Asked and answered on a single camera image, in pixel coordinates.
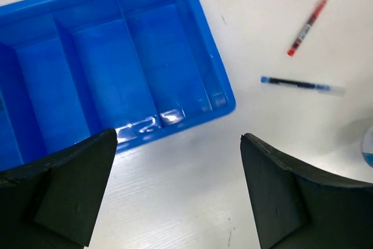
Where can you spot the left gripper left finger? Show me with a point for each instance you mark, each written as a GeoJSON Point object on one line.
{"type": "Point", "coordinates": [53, 202]}

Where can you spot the red gel pen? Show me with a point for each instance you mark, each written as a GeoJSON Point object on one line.
{"type": "Point", "coordinates": [320, 5]}

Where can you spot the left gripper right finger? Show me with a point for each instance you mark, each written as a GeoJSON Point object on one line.
{"type": "Point", "coordinates": [297, 205]}

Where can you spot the blue plastic divided bin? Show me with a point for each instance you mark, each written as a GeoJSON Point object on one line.
{"type": "Point", "coordinates": [73, 68]}

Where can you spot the dark blue gel pen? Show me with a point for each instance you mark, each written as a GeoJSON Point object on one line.
{"type": "Point", "coordinates": [322, 88]}

